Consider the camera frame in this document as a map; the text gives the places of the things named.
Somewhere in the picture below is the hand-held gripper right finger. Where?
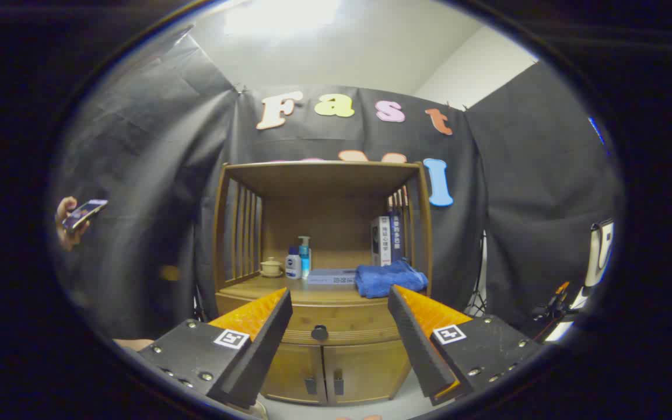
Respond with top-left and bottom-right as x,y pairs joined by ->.
387,285 -> 544,407

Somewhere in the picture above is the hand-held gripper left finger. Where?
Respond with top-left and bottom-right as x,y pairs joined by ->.
138,287 -> 293,409

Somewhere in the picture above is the wooden drawer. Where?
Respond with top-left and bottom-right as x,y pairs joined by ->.
215,293 -> 410,346

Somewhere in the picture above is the smartphone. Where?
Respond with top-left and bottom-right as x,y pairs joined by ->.
62,199 -> 109,231

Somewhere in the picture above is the wooden cabinet door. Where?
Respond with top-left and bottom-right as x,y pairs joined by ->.
323,339 -> 412,404
260,343 -> 326,404

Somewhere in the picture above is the wooden countertop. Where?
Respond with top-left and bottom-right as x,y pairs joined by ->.
218,274 -> 430,307

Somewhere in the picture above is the wooden cabinet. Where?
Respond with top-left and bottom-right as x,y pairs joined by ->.
212,160 -> 435,407

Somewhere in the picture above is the blue towel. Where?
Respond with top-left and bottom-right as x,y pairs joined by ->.
355,260 -> 428,299

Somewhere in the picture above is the white bottle with blue cap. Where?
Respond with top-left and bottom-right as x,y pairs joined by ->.
285,246 -> 302,280

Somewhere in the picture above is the grey flat book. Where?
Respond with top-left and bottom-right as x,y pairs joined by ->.
307,268 -> 359,285

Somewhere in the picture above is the blue pump bottle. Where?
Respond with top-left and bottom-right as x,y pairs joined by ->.
298,236 -> 312,279

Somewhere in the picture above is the white upright book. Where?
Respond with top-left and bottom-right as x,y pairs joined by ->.
371,216 -> 393,267

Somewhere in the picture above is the dark blue upright book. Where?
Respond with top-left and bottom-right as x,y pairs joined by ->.
390,211 -> 404,264

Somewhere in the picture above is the orange black tool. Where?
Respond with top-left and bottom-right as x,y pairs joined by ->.
531,282 -> 573,342

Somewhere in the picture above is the white plastic object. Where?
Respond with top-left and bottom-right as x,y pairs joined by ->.
581,219 -> 615,289

